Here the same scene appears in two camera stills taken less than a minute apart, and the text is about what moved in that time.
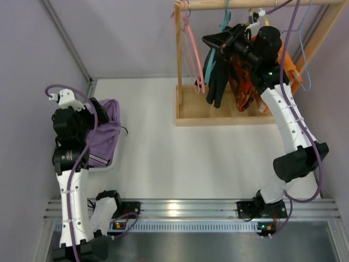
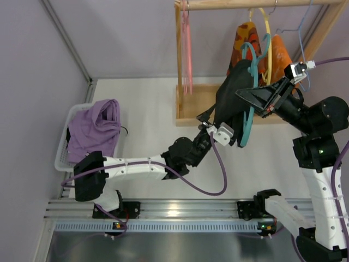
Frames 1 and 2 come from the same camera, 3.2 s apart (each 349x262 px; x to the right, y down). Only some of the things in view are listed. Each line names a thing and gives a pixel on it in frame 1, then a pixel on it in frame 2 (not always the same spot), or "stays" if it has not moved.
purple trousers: x=101 y=142 stays
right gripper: x=230 y=40 to x=275 y=96
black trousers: x=218 y=77 to x=230 y=110
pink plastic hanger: x=199 y=57 to x=186 y=28
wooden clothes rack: x=191 y=108 stays
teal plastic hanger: x=224 y=23 to x=253 y=67
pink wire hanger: x=188 y=49 to x=185 y=42
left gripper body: x=96 y=109 to x=204 y=131
